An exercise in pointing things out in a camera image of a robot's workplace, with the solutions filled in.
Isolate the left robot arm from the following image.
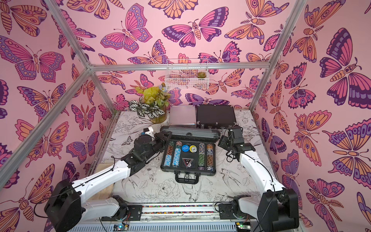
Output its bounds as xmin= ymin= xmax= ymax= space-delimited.
xmin=44 ymin=132 xmax=172 ymax=232

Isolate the large black poker case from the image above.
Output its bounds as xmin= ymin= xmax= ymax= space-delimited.
xmin=160 ymin=126 xmax=221 ymax=185

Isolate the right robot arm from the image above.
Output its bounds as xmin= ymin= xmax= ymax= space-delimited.
xmin=218 ymin=126 xmax=300 ymax=232

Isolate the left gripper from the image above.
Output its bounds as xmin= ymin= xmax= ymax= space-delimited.
xmin=142 ymin=131 xmax=172 ymax=163

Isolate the green leafy plant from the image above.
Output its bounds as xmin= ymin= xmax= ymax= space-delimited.
xmin=135 ymin=87 xmax=171 ymax=108

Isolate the aluminium front rail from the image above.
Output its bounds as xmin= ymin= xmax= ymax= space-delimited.
xmin=62 ymin=201 xmax=299 ymax=224

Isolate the amber glass plant vase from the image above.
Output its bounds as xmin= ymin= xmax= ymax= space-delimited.
xmin=150 ymin=105 xmax=167 ymax=124

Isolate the striped black white plant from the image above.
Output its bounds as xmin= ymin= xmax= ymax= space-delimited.
xmin=129 ymin=100 xmax=165 ymax=119

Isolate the white wire basket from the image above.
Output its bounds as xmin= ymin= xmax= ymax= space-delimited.
xmin=164 ymin=58 xmax=210 ymax=90

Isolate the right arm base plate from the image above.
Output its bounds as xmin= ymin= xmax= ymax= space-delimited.
xmin=214 ymin=203 xmax=256 ymax=220

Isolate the small silver poker case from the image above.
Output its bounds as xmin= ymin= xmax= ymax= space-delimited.
xmin=169 ymin=105 xmax=197 ymax=128

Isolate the small succulent plant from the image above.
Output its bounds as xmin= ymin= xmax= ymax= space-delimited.
xmin=197 ymin=72 xmax=207 ymax=79

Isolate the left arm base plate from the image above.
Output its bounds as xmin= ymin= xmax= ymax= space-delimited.
xmin=101 ymin=205 xmax=143 ymax=221

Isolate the cream work glove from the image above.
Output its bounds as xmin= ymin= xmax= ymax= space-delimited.
xmin=89 ymin=163 xmax=114 ymax=201

